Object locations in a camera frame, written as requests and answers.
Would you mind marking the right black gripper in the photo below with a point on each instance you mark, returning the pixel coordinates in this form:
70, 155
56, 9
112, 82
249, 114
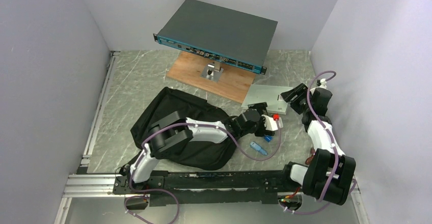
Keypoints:
297, 91

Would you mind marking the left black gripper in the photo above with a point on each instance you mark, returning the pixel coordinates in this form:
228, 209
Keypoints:
262, 131

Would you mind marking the grey box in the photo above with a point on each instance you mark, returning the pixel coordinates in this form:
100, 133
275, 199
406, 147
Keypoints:
268, 94

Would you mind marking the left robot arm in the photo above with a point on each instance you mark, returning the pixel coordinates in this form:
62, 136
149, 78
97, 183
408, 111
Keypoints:
207, 142

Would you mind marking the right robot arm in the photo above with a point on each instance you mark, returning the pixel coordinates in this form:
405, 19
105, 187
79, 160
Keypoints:
328, 173

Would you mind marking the small blue capped bottle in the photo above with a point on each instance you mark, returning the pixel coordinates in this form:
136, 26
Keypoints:
268, 138

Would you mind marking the wooden base board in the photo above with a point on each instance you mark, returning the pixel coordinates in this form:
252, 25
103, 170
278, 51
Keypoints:
233, 84

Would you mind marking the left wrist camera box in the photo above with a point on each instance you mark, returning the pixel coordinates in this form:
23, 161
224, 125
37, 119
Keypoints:
272, 123

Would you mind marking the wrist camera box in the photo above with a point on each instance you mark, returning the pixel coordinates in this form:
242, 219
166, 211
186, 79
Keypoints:
272, 123
321, 83

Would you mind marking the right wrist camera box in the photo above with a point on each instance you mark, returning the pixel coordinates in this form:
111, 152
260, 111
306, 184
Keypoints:
321, 83

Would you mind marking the metal stand bracket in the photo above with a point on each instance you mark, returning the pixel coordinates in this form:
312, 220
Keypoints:
213, 71

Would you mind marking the blue grey network switch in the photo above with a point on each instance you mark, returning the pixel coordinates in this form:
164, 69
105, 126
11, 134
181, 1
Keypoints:
220, 34

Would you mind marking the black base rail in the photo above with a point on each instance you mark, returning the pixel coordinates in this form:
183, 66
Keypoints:
164, 187

